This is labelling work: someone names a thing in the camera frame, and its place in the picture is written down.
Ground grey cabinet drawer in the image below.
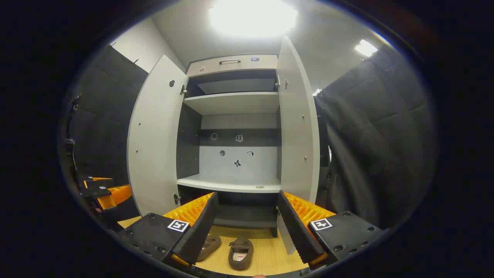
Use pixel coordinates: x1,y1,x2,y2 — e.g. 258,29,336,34
186,54,278,78

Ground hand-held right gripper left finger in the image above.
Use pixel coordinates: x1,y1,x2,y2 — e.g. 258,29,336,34
116,192,219,269

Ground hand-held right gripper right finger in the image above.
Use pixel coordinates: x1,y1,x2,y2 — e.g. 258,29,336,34
277,190,386,271

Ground grey shoe cabinet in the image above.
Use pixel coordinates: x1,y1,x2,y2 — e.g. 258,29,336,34
177,53,281,238

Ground brown fuzzy shoe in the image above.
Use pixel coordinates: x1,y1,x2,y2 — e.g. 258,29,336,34
197,234,222,262
228,238,254,271

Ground grey shoe cabinet door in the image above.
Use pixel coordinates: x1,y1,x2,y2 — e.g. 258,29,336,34
127,54,189,217
276,36,321,255

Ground large ceiling light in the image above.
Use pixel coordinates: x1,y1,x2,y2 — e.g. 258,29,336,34
208,0,298,37

